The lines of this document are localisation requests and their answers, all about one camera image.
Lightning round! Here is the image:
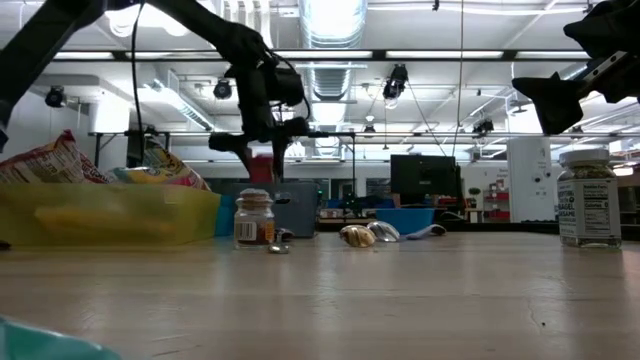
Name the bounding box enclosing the purple-handled silver spoon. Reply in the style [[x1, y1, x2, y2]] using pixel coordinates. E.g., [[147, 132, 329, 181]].
[[402, 223, 448, 241]]

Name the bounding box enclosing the green-handled gold spoon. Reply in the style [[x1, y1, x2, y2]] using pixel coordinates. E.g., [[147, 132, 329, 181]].
[[338, 224, 377, 249]]

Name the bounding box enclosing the blue bowl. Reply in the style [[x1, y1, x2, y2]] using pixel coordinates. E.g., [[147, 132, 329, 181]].
[[375, 207, 436, 235]]

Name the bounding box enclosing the yellow blue-edged ramen packet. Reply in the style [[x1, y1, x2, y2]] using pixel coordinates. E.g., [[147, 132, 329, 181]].
[[110, 166, 169, 185]]

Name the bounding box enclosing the blue plastic bin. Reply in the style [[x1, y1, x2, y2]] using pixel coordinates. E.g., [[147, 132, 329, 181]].
[[215, 193, 236, 238]]

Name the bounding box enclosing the silver ventilation duct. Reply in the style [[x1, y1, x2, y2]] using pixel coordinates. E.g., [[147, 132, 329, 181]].
[[298, 0, 370, 156]]

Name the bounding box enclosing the yellow plastic bin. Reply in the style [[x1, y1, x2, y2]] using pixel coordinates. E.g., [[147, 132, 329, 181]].
[[0, 182, 222, 247]]

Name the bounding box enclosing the black aluminium table frame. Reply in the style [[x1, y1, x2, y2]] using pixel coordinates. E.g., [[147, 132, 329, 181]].
[[317, 218, 640, 242]]

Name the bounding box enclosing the red and yellow ramen packet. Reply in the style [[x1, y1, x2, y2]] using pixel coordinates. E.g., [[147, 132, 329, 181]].
[[142, 142, 211, 192]]

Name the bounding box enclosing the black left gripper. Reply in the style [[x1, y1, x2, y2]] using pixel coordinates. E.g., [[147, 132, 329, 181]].
[[208, 54, 313, 183]]

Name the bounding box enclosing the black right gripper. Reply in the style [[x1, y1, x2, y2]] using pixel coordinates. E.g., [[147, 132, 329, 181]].
[[512, 0, 640, 136]]

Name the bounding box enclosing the grey plastic bin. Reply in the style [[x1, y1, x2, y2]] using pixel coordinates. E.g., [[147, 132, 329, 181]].
[[232, 180, 321, 239]]

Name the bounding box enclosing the red cube box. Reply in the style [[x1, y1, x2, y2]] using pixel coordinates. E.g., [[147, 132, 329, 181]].
[[249, 154, 275, 184]]

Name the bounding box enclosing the white-lidded seasoning jar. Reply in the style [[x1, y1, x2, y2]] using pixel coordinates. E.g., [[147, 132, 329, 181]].
[[556, 148, 623, 250]]

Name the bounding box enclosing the black overhead rig crossbar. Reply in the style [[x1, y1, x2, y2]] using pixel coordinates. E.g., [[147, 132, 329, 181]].
[[49, 48, 591, 63]]

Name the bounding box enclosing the black background rig frame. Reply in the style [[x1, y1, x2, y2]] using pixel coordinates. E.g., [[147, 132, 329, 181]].
[[89, 130, 357, 184]]

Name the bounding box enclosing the black monitor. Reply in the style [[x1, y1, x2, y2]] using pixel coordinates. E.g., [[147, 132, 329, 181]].
[[389, 154, 464, 210]]

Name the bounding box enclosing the all-silver spoon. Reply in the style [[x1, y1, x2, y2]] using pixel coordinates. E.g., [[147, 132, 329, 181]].
[[267, 227, 296, 255]]

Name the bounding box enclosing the orange-handled silver spoon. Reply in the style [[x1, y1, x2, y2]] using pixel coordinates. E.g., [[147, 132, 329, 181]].
[[366, 220, 401, 244]]

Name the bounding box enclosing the white pillar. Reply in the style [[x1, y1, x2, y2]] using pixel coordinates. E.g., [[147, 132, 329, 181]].
[[507, 137, 557, 224]]

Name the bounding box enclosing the red and white ramen packet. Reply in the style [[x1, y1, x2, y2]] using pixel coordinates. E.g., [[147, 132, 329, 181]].
[[0, 129, 114, 185]]

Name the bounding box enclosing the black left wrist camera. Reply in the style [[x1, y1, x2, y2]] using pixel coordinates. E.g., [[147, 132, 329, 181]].
[[272, 67, 307, 107]]

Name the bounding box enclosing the red storage shelf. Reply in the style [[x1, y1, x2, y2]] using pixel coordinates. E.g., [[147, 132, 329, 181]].
[[482, 179, 511, 222]]

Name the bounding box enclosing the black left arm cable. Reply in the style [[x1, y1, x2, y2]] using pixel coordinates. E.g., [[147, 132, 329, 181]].
[[129, 0, 147, 134]]

